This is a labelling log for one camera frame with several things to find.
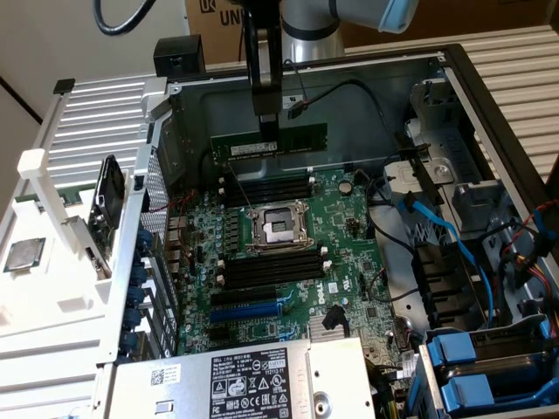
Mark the CPU socket metal frame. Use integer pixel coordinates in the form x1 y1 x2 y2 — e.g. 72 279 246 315
244 198 316 258

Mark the white parts rack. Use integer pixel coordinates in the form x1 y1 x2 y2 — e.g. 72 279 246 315
0 148 148 335

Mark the black box mount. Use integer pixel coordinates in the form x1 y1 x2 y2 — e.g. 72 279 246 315
153 35 207 83

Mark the flat blue data wire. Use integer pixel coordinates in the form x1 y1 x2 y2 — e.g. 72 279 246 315
396 193 500 325

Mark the thin metal locking lever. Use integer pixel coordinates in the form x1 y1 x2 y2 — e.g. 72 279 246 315
228 164 253 210

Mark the coloured power wire bundle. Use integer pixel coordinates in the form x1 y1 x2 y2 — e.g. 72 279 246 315
500 199 559 309

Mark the plain cardboard box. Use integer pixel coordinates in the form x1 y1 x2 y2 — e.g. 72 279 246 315
339 0 559 48

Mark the long black expansion slot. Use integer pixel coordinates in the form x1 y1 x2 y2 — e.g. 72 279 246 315
210 286 278 307

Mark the silver CPU chip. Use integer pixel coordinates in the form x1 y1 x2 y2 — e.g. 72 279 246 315
3 237 47 274

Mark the blue disk bay cage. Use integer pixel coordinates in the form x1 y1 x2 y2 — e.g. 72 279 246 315
412 320 559 419

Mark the blue expansion slot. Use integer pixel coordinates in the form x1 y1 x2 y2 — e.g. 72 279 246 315
209 302 281 325

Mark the black RAM slot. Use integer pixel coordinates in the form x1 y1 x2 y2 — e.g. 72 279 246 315
217 170 314 183
217 176 314 190
217 247 329 268
220 189 316 208
220 268 332 292
218 182 315 197
218 261 331 284
217 254 330 276

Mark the silver chipset heatsink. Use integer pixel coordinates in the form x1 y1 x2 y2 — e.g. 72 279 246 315
308 314 364 347

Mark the thin red wire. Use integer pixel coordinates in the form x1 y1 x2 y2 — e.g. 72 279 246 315
167 195 198 259

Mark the printed cardboard box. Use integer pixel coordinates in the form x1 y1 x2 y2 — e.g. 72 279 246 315
184 0 350 67

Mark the green RAM stick white label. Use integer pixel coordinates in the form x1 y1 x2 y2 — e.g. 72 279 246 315
210 122 329 166

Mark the black wire with plug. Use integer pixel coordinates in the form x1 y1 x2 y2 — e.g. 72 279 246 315
286 59 414 152

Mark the grey power supply unit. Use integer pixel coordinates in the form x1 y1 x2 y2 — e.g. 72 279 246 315
102 334 377 419

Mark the silver metal drive bracket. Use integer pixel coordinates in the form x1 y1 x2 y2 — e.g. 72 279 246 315
382 155 456 207

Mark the graphics card black fan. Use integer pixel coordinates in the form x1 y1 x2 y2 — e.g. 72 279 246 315
86 155 128 281

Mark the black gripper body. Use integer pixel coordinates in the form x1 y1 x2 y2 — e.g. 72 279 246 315
241 0 283 31

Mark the open grey PC case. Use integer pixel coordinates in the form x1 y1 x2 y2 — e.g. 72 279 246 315
93 42 559 419

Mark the black plastic retention bar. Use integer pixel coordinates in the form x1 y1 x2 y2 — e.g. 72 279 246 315
394 134 445 216

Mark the green Dell motherboard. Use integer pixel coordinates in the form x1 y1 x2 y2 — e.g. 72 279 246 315
163 165 423 419

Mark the thick black cable loop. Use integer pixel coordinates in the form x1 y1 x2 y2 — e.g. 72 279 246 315
92 0 157 37

